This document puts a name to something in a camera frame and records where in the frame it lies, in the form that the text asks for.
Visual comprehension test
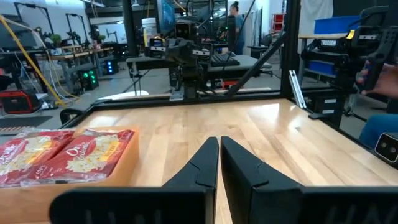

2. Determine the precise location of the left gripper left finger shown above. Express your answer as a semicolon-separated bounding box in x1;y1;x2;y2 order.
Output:
49;136;220;224

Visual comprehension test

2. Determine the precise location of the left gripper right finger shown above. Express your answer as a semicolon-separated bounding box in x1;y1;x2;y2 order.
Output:
220;136;398;224

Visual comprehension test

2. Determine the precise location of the red butter popcorn bag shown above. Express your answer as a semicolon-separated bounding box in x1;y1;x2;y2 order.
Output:
20;128;136;187
0;128;76;188

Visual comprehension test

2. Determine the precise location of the white bucket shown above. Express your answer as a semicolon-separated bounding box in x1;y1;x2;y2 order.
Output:
141;17;159;40

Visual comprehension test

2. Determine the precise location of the black keyboard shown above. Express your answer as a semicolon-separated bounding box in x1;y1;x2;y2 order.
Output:
210;53;241;68

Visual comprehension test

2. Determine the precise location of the black pillar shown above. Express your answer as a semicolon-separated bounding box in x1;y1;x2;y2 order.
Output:
121;0;139;57

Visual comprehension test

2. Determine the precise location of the person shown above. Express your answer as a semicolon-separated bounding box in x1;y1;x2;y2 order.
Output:
228;1;246;56

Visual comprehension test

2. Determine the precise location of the grey desk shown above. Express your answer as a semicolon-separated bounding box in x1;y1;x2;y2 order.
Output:
126;54;272;74

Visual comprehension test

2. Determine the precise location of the box with blue lights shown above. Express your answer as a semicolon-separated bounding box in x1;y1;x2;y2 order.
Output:
102;58;119;75

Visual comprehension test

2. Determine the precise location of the computer with green lights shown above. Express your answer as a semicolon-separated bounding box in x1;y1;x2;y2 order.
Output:
76;67;100;91

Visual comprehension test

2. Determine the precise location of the wooden bench with plants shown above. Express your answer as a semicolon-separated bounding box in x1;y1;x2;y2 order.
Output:
37;45;114;62

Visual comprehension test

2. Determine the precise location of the orange plastic basket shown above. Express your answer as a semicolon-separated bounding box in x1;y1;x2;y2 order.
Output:
0;126;141;224

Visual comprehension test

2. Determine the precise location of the black control box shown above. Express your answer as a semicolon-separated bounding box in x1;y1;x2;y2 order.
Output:
306;88;352;125

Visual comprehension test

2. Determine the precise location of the silver metal bar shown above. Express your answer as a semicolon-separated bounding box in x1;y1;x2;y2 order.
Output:
288;70;307;109

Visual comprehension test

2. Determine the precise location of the person's leg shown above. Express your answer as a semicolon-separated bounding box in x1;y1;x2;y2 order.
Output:
359;113;398;150

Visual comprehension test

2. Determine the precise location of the white hanging sheet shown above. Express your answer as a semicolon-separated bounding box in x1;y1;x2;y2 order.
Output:
300;0;334;37

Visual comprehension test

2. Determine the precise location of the blue plastic bin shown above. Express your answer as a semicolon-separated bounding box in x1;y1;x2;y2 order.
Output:
313;15;361;35
306;60;336;75

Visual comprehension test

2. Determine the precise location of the person's hand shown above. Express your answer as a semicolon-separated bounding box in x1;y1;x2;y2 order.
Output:
356;60;398;100

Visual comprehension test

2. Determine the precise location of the red box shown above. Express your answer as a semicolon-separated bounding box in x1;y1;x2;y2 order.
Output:
0;90;41;115

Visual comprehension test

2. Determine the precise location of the dark striped floor mat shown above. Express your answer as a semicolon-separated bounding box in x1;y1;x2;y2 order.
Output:
0;115;54;133

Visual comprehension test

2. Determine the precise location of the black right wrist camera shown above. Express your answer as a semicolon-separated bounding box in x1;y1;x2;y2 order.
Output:
174;19;198;41

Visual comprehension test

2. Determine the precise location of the black aluminium table frame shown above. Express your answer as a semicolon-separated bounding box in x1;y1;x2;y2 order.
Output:
58;0;398;170

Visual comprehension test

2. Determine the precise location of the black table-level camera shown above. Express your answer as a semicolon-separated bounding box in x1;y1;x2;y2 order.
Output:
374;132;398;164

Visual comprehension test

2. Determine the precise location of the yellow extension cable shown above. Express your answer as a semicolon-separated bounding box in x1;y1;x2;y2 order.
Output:
0;14;80;106

